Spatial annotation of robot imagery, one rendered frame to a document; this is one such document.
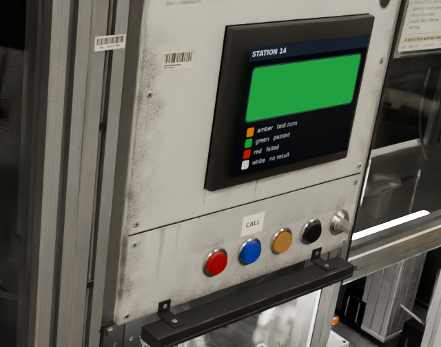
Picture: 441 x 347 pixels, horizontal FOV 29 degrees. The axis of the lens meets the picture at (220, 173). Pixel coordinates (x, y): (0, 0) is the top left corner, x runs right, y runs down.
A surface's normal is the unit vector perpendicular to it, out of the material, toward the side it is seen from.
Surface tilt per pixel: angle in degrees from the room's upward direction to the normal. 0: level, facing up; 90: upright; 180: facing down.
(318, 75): 90
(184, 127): 90
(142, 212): 90
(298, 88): 90
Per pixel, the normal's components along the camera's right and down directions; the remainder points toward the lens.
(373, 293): -0.74, 0.18
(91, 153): 0.65, 0.38
